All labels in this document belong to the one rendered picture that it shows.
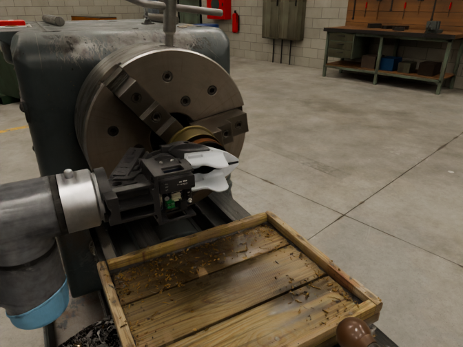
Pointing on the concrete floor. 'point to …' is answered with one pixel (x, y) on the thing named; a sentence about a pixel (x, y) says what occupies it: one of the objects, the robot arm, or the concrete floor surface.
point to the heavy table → (91, 17)
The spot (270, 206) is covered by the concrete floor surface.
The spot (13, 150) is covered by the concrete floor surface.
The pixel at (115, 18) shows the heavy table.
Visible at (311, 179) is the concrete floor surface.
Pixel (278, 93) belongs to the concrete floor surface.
